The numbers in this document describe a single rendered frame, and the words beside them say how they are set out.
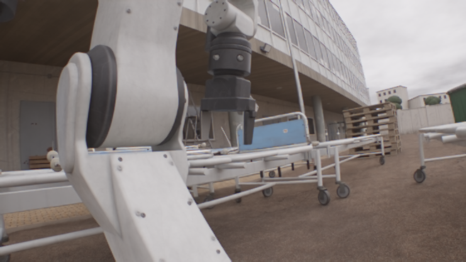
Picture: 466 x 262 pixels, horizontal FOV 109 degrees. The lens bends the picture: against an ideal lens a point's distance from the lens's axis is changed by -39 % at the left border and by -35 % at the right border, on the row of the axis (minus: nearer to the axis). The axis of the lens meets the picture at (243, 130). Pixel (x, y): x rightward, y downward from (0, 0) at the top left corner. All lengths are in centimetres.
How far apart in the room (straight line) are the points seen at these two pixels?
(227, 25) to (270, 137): 174
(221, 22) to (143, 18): 19
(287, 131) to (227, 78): 163
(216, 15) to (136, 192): 36
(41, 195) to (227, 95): 65
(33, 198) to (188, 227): 62
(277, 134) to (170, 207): 187
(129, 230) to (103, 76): 18
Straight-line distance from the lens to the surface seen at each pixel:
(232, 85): 47
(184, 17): 555
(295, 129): 204
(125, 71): 30
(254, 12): 57
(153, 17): 36
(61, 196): 85
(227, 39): 49
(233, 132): 795
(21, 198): 84
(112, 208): 31
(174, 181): 33
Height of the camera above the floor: 52
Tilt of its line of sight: 5 degrees up
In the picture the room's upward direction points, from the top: 6 degrees counter-clockwise
